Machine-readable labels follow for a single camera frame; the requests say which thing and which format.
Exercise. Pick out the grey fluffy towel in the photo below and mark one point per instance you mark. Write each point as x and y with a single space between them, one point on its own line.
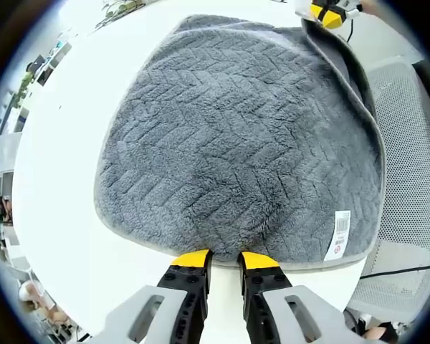
236 143

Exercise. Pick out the grey mesh chair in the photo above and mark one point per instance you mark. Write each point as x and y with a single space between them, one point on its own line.
408 161

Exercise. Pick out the small green plant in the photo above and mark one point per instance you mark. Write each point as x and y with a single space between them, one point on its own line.
23 89

